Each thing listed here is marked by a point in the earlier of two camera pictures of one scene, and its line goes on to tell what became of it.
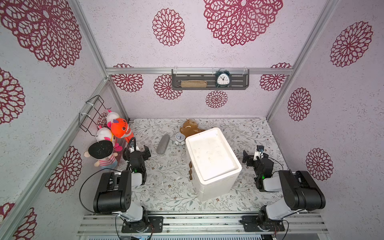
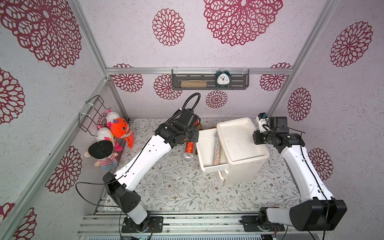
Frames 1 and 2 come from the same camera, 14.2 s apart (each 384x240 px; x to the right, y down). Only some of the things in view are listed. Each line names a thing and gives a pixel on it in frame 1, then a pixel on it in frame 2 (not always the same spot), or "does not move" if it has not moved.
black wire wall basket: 88,120 does not move
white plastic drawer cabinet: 214,166 to 245,159
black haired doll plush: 102,149 does not move
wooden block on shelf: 193,84 does not move
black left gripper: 146,153 to 195,138
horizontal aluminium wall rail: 198,70 does not move
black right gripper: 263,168 to 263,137
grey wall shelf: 240,78 does not move
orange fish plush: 120,129 does not move
